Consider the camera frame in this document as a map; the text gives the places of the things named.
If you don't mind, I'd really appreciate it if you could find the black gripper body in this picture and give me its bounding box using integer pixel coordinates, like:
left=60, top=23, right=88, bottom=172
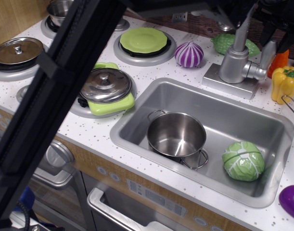
left=254, top=0, right=294, bottom=34

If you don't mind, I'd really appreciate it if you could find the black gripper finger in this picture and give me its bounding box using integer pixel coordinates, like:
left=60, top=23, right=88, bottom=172
left=277, top=31, right=294, bottom=53
left=259, top=21, right=277, bottom=47

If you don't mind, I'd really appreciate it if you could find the silver faucet lever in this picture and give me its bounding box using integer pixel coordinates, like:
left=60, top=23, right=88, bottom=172
left=259, top=39, right=277, bottom=70

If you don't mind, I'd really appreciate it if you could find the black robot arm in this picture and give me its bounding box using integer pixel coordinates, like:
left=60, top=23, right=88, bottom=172
left=0, top=0, right=256, bottom=229

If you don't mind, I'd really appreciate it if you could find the orange toy carrot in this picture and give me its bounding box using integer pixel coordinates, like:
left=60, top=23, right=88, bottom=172
left=267, top=50, right=289, bottom=78

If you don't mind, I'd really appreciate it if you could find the hanging metal ladle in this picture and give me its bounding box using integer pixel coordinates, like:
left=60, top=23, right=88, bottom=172
left=216, top=21, right=233, bottom=32

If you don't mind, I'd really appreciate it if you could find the yellow toy bell pepper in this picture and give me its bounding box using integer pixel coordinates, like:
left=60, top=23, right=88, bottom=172
left=271, top=66, right=294, bottom=104

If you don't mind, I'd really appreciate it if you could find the green toy bitter gourd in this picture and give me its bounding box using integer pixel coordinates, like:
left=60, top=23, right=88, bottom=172
left=210, top=34, right=260, bottom=57

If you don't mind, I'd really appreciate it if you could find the silver toy faucet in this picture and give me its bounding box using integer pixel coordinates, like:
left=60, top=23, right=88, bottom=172
left=202, top=9, right=268, bottom=100

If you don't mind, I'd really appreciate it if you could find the purple striped toy onion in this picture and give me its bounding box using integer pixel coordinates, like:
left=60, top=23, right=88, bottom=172
left=175, top=41, right=204, bottom=68

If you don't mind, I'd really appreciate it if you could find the hanging metal spatula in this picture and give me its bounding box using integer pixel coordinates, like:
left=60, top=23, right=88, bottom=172
left=172, top=12, right=188, bottom=23

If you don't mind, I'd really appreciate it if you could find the silver sink basin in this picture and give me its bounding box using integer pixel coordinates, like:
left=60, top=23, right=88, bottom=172
left=110, top=78, right=294, bottom=208

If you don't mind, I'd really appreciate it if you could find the back right burner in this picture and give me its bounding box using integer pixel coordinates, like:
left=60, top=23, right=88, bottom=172
left=113, top=32, right=177, bottom=67

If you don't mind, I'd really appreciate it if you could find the green round plate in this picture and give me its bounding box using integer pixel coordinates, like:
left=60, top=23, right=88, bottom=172
left=119, top=27, right=168, bottom=54

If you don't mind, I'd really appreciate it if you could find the green toy cabbage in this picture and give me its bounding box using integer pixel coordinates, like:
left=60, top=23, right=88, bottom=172
left=222, top=141, right=265, bottom=182

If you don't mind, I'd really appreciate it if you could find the stainless steel pot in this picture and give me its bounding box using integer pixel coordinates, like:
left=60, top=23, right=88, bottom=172
left=146, top=110, right=208, bottom=170

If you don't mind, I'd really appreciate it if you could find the silver stove knob back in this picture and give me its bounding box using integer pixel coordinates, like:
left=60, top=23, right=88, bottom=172
left=115, top=18, right=130, bottom=32

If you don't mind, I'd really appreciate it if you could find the purple toy eggplant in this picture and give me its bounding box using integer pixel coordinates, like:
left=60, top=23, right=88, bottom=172
left=279, top=185, right=294, bottom=218

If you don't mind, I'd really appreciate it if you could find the steel pot lid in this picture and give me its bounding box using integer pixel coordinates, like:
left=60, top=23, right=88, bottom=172
left=80, top=68, right=132, bottom=103
left=0, top=37, right=44, bottom=65

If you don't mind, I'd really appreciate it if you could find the green cutting board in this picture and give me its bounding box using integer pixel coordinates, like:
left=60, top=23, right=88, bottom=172
left=87, top=63, right=135, bottom=116

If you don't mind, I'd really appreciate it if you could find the front right burner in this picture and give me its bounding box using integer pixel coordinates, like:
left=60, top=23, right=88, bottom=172
left=70, top=77, right=137, bottom=118

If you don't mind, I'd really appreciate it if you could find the small steel pot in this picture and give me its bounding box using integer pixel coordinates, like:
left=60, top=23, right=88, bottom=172
left=47, top=0, right=74, bottom=26

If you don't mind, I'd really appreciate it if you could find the back left burner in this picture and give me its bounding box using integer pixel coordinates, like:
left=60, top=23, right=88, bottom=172
left=40, top=16, right=59, bottom=39

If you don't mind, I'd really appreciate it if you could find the silver oven dial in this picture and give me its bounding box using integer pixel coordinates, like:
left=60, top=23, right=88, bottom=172
left=44, top=140, right=74, bottom=168

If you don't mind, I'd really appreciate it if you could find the blue plastic device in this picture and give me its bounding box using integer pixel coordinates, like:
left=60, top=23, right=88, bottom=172
left=19, top=186, right=35, bottom=210

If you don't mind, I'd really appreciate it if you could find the wire basket handle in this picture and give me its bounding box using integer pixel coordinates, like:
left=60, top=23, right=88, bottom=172
left=281, top=95, right=294, bottom=114

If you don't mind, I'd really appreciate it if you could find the silver dishwasher handle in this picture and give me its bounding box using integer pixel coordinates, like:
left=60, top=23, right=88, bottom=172
left=87, top=188, right=178, bottom=231

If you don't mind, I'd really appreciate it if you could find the silver oven door handle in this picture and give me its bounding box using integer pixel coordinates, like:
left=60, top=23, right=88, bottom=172
left=32, top=167, right=77, bottom=191

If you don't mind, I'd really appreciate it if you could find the black coiled cable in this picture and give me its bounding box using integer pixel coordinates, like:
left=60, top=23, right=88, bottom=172
left=16, top=201, right=33, bottom=231

